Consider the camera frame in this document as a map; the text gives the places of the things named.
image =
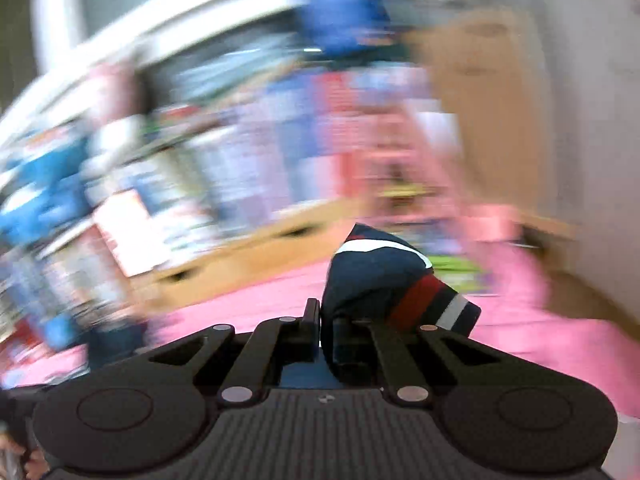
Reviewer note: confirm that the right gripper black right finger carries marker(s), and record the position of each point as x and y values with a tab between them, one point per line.
395	359

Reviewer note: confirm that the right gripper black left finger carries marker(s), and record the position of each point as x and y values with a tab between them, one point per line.
273	345

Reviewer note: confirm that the blue plush toy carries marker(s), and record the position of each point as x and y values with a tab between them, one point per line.
345	27

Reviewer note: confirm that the pink toy house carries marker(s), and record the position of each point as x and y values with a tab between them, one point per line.
403	170

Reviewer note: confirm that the white and navy jacket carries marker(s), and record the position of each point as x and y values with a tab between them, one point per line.
376	276

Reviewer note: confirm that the row of colourful books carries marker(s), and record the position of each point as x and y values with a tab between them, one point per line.
84	208

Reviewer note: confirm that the pink patterned table cloth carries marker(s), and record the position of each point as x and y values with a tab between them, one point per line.
591	351

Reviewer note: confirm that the wooden drawer organizer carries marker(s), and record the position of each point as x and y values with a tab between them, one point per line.
300	239

